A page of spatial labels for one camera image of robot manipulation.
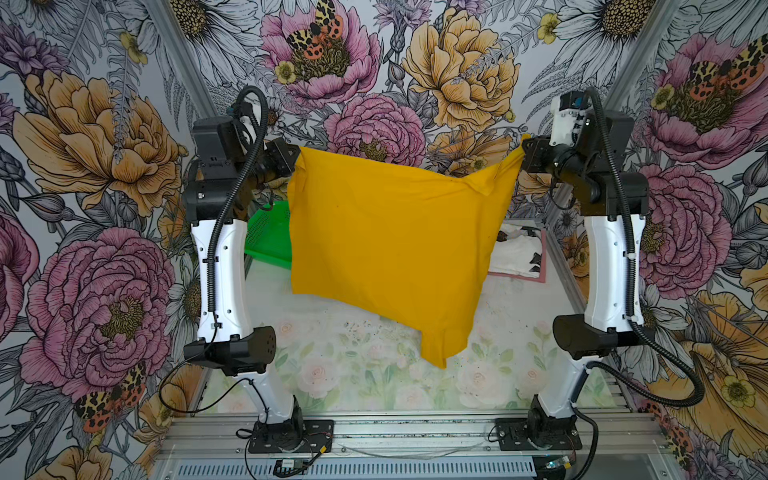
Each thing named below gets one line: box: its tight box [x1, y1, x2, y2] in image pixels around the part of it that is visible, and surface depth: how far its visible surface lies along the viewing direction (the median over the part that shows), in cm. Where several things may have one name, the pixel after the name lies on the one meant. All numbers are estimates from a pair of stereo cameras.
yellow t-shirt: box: [287, 136, 530, 369], surface depth 79 cm
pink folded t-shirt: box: [488, 229, 546, 283], surface depth 107 cm
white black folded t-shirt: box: [488, 224, 542, 278], surface depth 109 cm
